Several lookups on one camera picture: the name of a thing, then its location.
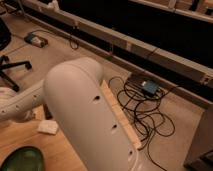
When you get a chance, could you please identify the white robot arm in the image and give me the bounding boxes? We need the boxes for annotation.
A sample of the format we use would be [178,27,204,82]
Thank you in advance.
[0,57,145,171]

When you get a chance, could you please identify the blue power adapter box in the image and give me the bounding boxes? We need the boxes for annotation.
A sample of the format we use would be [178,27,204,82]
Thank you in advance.
[141,80,159,96]

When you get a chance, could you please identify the power strip on floor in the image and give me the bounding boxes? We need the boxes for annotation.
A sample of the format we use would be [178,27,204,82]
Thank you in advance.
[24,33,48,48]

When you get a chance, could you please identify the green bowl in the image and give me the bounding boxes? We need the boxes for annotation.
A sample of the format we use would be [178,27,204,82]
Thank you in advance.
[0,146,45,171]

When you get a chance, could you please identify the black office chair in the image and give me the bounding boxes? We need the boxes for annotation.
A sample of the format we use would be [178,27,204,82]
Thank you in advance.
[0,18,32,92]

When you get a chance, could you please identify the black tangled floor cables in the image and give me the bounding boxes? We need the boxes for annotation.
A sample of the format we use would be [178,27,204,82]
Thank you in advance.
[108,75,177,171]

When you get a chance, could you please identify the long metal shelf rail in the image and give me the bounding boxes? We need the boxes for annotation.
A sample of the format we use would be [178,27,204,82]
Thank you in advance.
[22,0,213,88]

